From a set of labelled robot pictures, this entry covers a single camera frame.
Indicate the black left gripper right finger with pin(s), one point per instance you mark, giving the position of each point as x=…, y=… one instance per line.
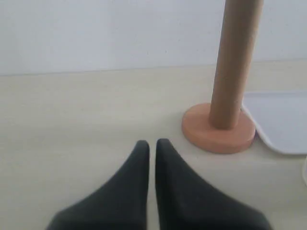
x=187, y=202

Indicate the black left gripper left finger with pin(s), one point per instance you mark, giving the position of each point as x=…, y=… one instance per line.
x=119, y=204

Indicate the brown cardboard tube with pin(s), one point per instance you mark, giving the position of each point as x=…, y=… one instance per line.
x=238, y=35

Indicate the printed paper towel roll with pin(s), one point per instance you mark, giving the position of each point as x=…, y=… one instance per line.
x=304, y=172

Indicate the wooden paper towel holder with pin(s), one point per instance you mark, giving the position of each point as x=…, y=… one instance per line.
x=198, y=130

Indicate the white plastic tray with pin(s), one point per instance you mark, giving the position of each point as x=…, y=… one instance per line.
x=280, y=118

